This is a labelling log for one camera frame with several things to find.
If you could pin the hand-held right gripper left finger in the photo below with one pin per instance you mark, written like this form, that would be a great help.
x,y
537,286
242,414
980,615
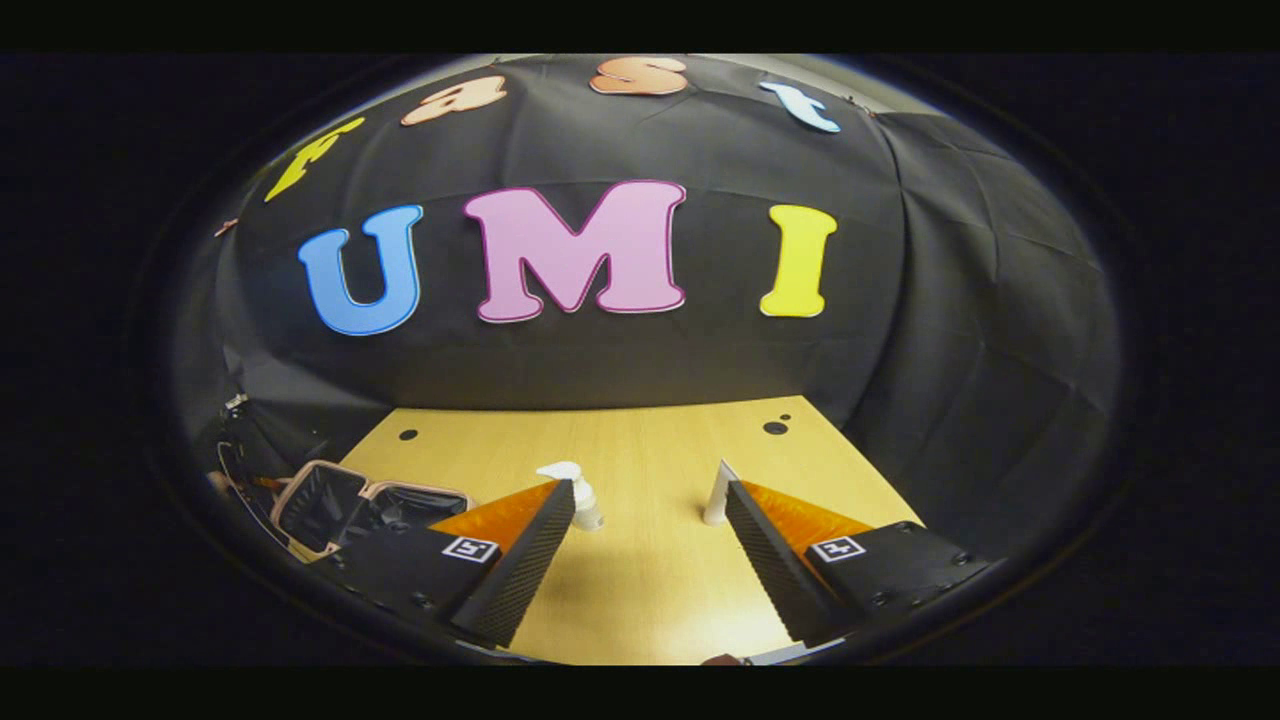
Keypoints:
x,y
525,575

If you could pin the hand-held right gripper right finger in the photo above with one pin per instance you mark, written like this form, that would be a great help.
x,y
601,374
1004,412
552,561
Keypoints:
x,y
775,575

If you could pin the white pump bottle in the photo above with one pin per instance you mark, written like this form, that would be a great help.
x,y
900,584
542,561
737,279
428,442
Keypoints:
x,y
588,510

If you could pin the white cosmetic tube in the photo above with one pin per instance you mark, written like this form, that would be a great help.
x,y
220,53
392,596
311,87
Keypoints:
x,y
716,505

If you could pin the pink suitcase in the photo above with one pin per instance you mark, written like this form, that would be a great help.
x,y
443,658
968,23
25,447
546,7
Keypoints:
x,y
325,505

